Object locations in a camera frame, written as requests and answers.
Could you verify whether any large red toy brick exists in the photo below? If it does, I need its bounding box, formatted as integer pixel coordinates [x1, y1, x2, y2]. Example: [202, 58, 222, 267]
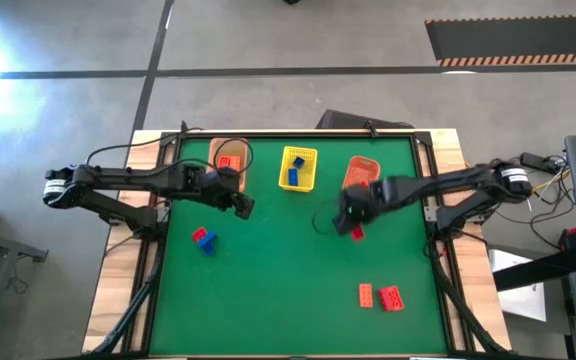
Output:
[377, 285, 406, 314]

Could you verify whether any orange toy brick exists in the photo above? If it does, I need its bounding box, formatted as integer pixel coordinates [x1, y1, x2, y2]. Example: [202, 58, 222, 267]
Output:
[217, 154, 242, 172]
[358, 282, 375, 309]

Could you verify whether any yellow cable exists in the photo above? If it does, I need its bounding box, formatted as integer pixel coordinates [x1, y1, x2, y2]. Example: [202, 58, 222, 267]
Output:
[531, 168, 573, 196]

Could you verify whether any light peach plastic bin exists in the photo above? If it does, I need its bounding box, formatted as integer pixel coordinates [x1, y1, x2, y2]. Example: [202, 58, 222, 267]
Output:
[207, 137, 251, 194]

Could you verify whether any yellow slotted plastic basket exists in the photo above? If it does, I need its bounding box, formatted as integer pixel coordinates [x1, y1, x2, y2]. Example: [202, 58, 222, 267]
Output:
[277, 145, 319, 194]

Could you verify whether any white paper sheet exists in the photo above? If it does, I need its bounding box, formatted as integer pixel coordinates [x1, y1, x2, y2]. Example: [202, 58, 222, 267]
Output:
[487, 247, 549, 323]

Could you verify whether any red and black device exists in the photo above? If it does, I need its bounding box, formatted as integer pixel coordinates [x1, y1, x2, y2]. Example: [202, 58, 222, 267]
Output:
[558, 225, 576, 253]

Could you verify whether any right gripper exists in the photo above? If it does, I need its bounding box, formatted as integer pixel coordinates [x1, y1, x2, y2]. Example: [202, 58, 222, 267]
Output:
[332, 178, 387, 237]

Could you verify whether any black desk foot bar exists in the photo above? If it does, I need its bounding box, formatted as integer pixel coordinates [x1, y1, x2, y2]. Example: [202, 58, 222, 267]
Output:
[491, 248, 576, 293]

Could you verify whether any hazard-striped black floor mat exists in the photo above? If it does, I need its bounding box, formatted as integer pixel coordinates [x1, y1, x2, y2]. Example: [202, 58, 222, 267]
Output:
[424, 13, 576, 69]

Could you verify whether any green table mat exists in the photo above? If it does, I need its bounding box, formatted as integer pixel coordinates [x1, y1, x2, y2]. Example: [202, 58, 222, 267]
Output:
[148, 136, 450, 357]

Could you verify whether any black cable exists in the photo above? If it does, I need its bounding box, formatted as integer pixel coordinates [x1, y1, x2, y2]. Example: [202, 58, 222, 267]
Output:
[527, 192, 570, 252]
[84, 119, 205, 167]
[311, 198, 344, 237]
[211, 136, 256, 178]

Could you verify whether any orange plastic bin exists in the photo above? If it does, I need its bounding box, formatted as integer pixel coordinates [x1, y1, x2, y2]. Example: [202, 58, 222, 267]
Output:
[341, 155, 383, 191]

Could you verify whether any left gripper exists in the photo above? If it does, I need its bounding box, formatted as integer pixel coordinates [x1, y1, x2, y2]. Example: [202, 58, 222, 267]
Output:
[201, 166, 257, 221]

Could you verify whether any black power strip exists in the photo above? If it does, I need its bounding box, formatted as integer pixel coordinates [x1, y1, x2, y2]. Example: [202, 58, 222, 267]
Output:
[519, 151, 562, 176]

